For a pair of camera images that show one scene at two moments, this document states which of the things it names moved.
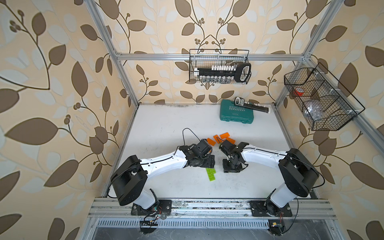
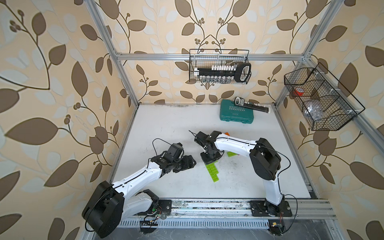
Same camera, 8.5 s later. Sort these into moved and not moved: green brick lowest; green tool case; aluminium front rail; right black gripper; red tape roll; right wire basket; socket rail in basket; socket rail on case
Moved: right black gripper; green brick lowest
Not moved: red tape roll; right wire basket; socket rail in basket; green tool case; socket rail on case; aluminium front rail
